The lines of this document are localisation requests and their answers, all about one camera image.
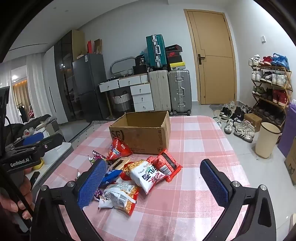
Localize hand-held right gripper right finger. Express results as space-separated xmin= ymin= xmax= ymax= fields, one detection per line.
xmin=200 ymin=159 xmax=277 ymax=241

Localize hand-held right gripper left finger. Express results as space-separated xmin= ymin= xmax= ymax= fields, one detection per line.
xmin=31 ymin=158 xmax=109 ymax=241

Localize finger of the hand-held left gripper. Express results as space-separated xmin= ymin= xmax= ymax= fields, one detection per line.
xmin=6 ymin=134 xmax=45 ymax=150
xmin=28 ymin=133 xmax=64 ymax=158

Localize purple candy packet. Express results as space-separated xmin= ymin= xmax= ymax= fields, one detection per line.
xmin=87 ymin=150 xmax=107 ymax=166
xmin=93 ymin=187 xmax=105 ymax=202

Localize blue snack packet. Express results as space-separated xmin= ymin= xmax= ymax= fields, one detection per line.
xmin=98 ymin=169 xmax=123 ymax=188

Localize white noodle snack bag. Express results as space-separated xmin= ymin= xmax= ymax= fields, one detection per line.
xmin=122 ymin=160 xmax=167 ymax=194
xmin=98 ymin=182 xmax=141 ymax=216

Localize beige wafer packet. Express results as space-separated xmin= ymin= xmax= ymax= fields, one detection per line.
xmin=111 ymin=157 xmax=131 ymax=172

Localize red triangular chip bag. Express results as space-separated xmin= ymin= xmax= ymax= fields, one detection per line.
xmin=106 ymin=137 xmax=133 ymax=161

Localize brown cardboard box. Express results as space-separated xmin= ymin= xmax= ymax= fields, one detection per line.
xmin=109 ymin=111 xmax=171 ymax=155

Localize person's left hand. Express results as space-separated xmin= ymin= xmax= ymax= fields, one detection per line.
xmin=0 ymin=169 xmax=35 ymax=219

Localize grey storage box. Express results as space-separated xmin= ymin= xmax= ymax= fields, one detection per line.
xmin=45 ymin=119 xmax=60 ymax=135

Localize white side table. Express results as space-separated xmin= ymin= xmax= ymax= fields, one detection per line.
xmin=25 ymin=142 xmax=74 ymax=186

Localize black jacket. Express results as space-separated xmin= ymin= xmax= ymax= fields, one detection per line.
xmin=5 ymin=114 xmax=52 ymax=142

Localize black phone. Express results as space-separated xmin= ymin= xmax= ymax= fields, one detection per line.
xmin=30 ymin=171 xmax=40 ymax=186

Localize hanging clothes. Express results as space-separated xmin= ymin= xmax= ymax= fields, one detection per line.
xmin=18 ymin=104 xmax=34 ymax=124

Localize pink checked tablecloth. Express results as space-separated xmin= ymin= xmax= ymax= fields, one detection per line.
xmin=30 ymin=115 xmax=251 ymax=241

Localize black white patterned rug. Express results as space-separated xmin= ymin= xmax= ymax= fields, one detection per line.
xmin=69 ymin=119 xmax=118 ymax=143

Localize white wardrobe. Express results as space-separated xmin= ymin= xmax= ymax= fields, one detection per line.
xmin=43 ymin=45 xmax=68 ymax=124

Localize white sheer curtain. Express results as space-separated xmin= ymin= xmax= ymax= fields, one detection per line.
xmin=0 ymin=50 xmax=45 ymax=121

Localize pile of sneakers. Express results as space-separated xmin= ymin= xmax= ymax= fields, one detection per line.
xmin=213 ymin=100 xmax=256 ymax=143

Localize cream waste bin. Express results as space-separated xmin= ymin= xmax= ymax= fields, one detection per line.
xmin=255 ymin=122 xmax=281 ymax=159

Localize dark grey refrigerator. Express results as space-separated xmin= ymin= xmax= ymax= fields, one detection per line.
xmin=72 ymin=53 xmax=110 ymax=122

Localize grey door mat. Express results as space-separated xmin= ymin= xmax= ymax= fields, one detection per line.
xmin=209 ymin=104 xmax=232 ymax=118

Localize small cardboard box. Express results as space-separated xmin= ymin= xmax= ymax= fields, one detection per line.
xmin=244 ymin=113 xmax=263 ymax=132

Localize dark glass cabinet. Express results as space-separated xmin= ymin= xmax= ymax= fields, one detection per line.
xmin=54 ymin=30 xmax=86 ymax=121

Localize woven laundry basket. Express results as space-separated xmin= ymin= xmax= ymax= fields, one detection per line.
xmin=112 ymin=91 xmax=132 ymax=112

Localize printed cardboard carton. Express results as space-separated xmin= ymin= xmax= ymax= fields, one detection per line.
xmin=284 ymin=137 xmax=296 ymax=179

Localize purple storage bag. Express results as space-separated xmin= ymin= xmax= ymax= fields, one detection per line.
xmin=277 ymin=100 xmax=296 ymax=158

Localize silver suitcase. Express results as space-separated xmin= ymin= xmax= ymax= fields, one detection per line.
xmin=168 ymin=70 xmax=192 ymax=115

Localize white drawer desk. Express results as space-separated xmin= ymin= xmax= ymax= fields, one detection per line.
xmin=99 ymin=74 xmax=155 ymax=112

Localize tan wooden door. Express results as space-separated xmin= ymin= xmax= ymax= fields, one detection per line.
xmin=184 ymin=9 xmax=237 ymax=105

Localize beige suitcase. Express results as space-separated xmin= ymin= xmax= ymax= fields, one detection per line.
xmin=148 ymin=70 xmax=172 ymax=112

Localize oval mirror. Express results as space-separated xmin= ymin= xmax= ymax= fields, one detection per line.
xmin=110 ymin=56 xmax=136 ymax=77

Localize wooden shoe rack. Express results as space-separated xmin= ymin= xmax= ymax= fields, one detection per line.
xmin=251 ymin=62 xmax=293 ymax=127

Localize black printed box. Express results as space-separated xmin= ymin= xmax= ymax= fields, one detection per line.
xmin=135 ymin=55 xmax=147 ymax=67

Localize rows of assorted shoes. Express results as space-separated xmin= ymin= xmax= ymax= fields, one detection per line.
xmin=248 ymin=53 xmax=290 ymax=126

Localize teal suitcase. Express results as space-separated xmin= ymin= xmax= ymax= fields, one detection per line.
xmin=146 ymin=34 xmax=167 ymax=69

